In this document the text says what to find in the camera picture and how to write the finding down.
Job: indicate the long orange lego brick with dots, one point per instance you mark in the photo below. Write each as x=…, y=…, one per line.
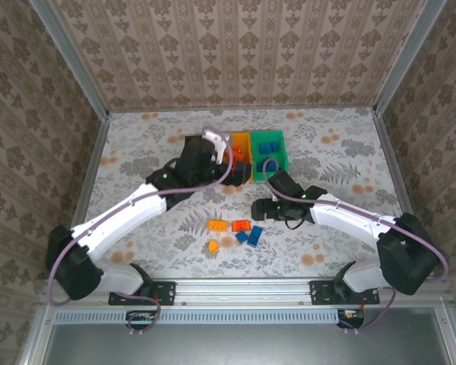
x=237, y=149

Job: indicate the yellow plastic bin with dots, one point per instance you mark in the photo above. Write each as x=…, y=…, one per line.
x=245, y=138

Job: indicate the green plastic bin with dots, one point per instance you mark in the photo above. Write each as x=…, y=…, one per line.
x=256, y=161

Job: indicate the long blue lego brick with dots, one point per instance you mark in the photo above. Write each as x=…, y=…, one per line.
x=266, y=148

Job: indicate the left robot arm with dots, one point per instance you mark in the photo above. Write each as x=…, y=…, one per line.
x=118, y=216

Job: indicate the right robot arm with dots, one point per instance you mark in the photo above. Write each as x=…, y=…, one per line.
x=349, y=216

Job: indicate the long yellow lego brick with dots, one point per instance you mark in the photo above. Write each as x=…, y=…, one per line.
x=217, y=226

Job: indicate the yellow sloped lego brick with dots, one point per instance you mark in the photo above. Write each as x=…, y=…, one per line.
x=213, y=247

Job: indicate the floral table cover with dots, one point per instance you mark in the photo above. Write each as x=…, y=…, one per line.
x=327, y=133

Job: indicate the grey metal panel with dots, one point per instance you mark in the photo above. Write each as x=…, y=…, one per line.
x=243, y=346

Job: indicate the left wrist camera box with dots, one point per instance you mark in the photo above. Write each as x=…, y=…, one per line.
x=216, y=138

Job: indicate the thin aluminium table rail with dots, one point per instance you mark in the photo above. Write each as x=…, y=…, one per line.
x=243, y=109

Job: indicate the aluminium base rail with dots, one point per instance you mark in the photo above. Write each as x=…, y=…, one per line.
x=243, y=291

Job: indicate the aluminium side rail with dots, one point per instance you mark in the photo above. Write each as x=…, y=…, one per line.
x=95, y=163
x=393, y=159

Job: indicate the aluminium frame post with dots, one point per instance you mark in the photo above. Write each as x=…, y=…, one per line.
x=70, y=57
x=406, y=57

